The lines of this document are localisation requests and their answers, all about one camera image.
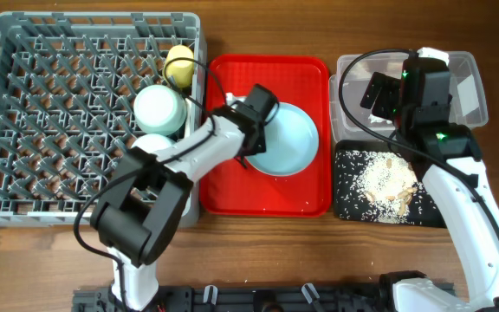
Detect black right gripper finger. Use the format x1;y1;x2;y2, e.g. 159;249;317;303
372;77;401;120
360;72;387;108

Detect light blue plate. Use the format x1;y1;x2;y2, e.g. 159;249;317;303
246;102;319;177

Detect rice and food scraps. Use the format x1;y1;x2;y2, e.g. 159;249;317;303
335;149;441;224

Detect yellow plastic cup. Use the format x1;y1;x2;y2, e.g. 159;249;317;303
163;45;194;88

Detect small green bowl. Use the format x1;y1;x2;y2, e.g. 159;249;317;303
132;133;175;153

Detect white napkin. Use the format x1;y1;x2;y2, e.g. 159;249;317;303
368;114;392;125

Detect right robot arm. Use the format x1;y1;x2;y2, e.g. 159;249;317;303
370;49;499;311

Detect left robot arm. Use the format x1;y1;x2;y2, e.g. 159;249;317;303
89;84;280;311

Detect grey dishwasher rack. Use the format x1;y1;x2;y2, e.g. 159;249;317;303
0;11;207;227

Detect clear plastic bin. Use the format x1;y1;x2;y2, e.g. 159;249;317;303
329;51;489;142

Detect black tray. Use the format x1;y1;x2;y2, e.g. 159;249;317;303
332;139;450;229

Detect red plastic tray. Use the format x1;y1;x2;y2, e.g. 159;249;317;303
200;55;332;218

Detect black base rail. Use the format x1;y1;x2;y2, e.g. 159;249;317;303
71;283;388;312

